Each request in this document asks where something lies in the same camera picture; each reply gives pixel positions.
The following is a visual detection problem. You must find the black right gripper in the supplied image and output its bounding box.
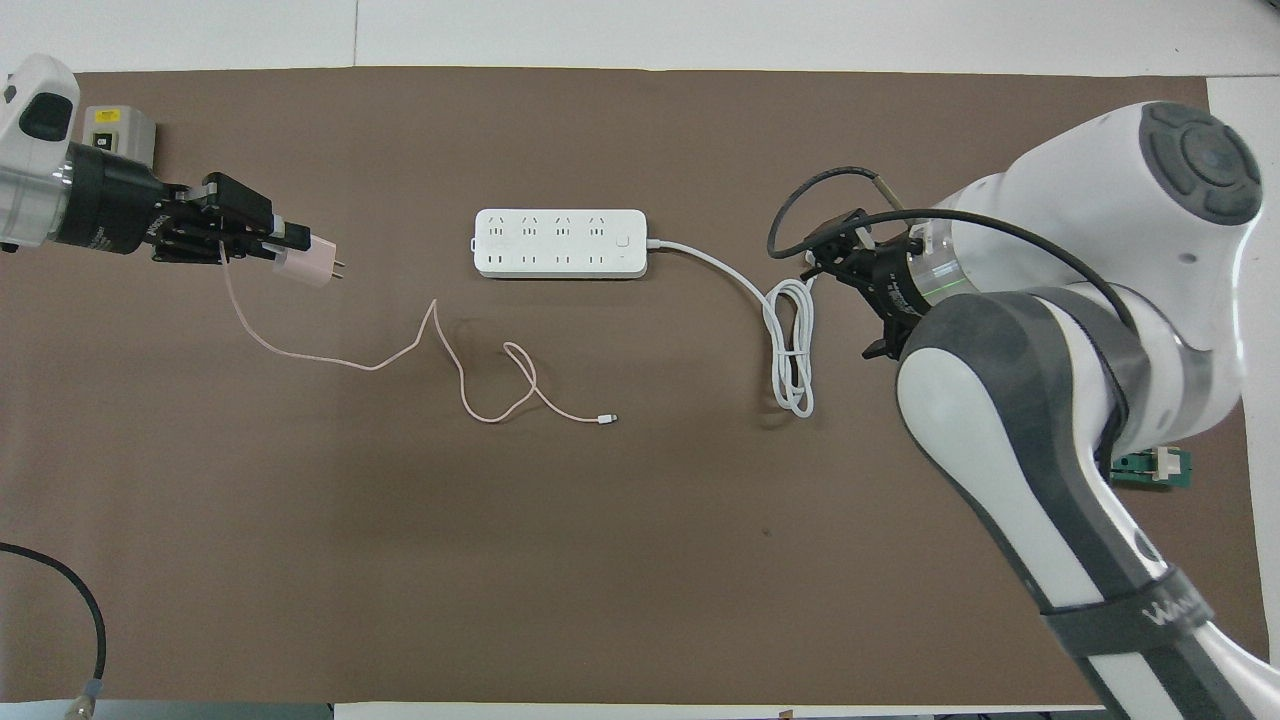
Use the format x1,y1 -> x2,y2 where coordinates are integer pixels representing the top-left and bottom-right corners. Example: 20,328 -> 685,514
802,208 -> 961,362

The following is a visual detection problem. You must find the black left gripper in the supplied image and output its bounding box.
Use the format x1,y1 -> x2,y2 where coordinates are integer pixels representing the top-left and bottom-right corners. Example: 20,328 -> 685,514
62,145 -> 313,269

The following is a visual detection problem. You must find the pink charger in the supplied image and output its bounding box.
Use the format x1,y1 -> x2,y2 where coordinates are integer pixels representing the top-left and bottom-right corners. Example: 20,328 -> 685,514
272,235 -> 348,289

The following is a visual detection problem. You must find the white power strip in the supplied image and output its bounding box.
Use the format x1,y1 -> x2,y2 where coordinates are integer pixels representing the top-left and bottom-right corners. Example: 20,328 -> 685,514
473,208 -> 649,279

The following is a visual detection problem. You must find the brown table mat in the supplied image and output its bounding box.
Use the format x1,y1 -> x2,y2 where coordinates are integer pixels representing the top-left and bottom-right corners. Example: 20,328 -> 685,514
0,68 -> 1244,704

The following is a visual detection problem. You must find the white power strip cord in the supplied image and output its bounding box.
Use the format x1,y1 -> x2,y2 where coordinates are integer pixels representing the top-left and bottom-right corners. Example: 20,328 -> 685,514
646,238 -> 817,418

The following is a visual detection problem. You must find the grey on-off switch box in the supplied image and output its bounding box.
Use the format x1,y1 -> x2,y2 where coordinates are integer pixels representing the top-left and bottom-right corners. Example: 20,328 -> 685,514
82,105 -> 159,173

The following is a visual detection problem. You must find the green knife switch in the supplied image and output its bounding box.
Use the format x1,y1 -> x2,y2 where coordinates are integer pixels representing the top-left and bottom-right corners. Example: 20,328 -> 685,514
1110,448 -> 1193,491

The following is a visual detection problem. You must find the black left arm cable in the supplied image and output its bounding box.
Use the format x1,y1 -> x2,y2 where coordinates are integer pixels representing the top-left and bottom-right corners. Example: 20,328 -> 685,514
0,543 -> 108,720

